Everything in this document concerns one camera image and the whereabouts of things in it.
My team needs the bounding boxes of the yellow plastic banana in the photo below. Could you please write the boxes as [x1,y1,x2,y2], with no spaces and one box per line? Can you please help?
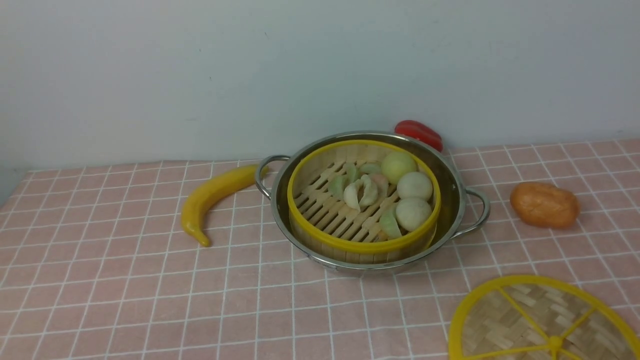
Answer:
[180,164,269,248]

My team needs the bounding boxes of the red pepper toy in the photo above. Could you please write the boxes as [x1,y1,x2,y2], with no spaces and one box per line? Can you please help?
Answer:
[394,120,444,153]

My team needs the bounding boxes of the pink checkered tablecloth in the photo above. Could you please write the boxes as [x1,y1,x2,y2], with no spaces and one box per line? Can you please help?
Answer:
[0,139,639,360]

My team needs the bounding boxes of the yellow-rimmed bamboo steamer basket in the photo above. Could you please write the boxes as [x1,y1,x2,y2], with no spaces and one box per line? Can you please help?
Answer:
[286,139,442,265]

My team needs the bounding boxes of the orange bread roll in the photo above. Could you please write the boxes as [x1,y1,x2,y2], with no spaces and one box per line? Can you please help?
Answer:
[509,181,581,229]

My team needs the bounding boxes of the pink-tinted dumpling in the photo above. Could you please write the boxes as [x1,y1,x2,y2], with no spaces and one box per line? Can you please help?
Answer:
[369,172,390,198]

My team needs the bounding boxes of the yellow bamboo steamer lid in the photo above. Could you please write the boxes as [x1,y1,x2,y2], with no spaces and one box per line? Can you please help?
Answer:
[448,275,640,360]

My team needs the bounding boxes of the pale green dumpling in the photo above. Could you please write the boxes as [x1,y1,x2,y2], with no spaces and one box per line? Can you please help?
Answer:
[378,205,403,240]
[358,162,382,174]
[327,175,350,201]

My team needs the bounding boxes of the white dumpling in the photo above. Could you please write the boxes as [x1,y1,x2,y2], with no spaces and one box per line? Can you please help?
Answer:
[343,178,363,212]

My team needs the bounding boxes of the smooth white steamed bun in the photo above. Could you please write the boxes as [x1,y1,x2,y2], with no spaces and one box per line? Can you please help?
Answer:
[397,171,434,201]

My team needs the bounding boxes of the pleated white steamed bun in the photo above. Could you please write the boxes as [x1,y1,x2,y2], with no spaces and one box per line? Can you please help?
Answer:
[395,197,433,232]

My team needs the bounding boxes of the yellowish round steamed bun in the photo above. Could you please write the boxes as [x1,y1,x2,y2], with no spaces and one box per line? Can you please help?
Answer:
[381,152,418,185]

